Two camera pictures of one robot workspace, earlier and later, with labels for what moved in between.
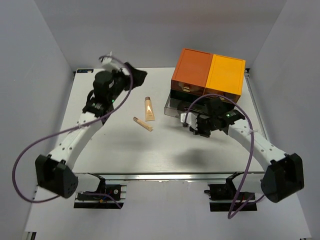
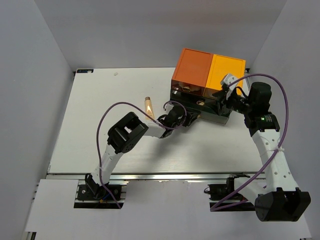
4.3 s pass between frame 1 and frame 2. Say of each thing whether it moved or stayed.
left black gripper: moved
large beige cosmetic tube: stayed
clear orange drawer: stayed
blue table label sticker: stayed
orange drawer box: stayed
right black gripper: moved
